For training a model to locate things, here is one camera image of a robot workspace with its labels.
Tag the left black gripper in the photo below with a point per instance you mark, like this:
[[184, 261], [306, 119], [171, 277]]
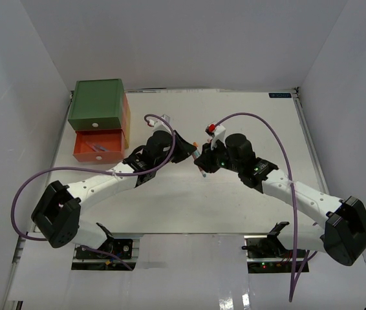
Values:
[[185, 148]]

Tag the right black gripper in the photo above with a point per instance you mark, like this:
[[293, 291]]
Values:
[[205, 160]]

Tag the orange drawer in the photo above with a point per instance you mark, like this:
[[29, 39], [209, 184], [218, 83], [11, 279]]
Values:
[[110, 139]]

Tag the green top drawer box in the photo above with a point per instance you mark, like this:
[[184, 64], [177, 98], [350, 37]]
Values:
[[97, 105]]

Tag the purple cap thin pen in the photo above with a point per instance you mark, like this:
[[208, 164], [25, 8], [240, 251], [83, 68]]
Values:
[[92, 146]]

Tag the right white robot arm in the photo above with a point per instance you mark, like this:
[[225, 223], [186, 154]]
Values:
[[338, 225]]

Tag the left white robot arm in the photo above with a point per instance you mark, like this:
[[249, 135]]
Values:
[[58, 212]]

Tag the stacked orange yellow drawers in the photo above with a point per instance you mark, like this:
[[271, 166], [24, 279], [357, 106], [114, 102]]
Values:
[[126, 119]]

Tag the blue logo sticker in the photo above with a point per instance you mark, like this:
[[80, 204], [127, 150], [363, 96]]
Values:
[[279, 95]]

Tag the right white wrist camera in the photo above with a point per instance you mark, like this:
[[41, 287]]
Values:
[[216, 134]]

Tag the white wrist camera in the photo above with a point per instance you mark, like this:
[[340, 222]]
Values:
[[159, 123], [216, 134]]

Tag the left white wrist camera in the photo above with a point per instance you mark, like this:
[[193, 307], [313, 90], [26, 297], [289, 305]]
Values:
[[159, 123]]

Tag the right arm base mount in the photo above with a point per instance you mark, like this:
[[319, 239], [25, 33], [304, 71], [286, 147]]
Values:
[[265, 254]]

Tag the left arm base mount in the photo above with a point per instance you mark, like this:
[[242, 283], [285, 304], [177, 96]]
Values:
[[114, 254]]

